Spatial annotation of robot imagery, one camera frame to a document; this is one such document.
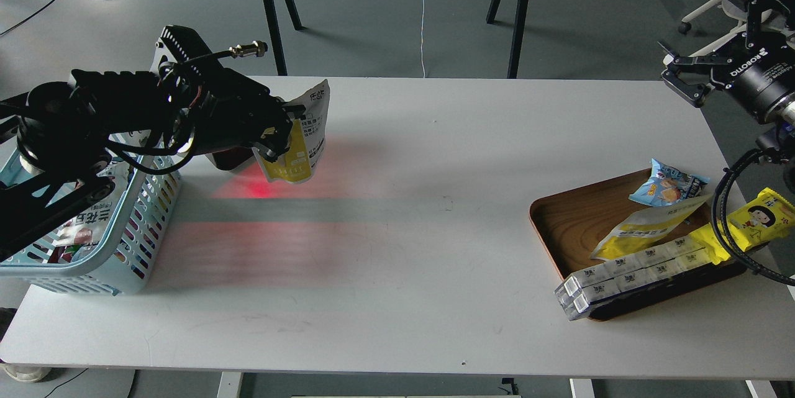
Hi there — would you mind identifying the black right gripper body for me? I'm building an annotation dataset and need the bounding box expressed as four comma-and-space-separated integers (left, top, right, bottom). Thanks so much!
712, 31, 794, 124

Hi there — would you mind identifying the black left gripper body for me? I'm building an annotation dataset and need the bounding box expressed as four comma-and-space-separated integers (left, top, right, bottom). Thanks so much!
152, 25, 293, 155

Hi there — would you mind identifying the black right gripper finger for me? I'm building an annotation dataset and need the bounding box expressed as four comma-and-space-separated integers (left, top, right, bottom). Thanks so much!
658, 40, 732, 107
728, 0, 794, 48

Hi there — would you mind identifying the yellow white nut snack pouch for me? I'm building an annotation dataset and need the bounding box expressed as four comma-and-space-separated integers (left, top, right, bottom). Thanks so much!
255, 80, 330, 184

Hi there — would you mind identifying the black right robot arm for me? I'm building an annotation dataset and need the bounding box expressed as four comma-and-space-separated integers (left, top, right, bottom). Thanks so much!
659, 0, 794, 191

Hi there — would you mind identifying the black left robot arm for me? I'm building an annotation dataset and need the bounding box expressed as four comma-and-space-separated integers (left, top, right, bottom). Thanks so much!
1, 25, 306, 259

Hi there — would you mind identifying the blue snack packet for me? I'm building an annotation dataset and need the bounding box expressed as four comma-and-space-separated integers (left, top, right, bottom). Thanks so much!
627, 158, 711, 207

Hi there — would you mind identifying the white red snack bag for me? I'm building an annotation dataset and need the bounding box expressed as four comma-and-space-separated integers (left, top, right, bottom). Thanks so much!
47, 161, 130, 263

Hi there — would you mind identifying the light blue plastic basket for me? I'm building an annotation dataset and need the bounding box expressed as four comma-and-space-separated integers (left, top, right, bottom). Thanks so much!
1, 164, 181, 296

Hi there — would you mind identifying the white boxed snack pack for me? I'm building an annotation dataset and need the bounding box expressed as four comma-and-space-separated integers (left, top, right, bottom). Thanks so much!
554, 236, 712, 321

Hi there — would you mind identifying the black barcode scanner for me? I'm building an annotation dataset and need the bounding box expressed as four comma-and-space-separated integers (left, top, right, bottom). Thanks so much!
206, 147, 255, 171

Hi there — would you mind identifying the brown wooden tray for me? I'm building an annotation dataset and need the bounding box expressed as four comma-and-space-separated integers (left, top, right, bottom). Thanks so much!
529, 169, 745, 309

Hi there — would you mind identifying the black cable loop right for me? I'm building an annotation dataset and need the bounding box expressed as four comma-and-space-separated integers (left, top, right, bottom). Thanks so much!
711, 150, 795, 287

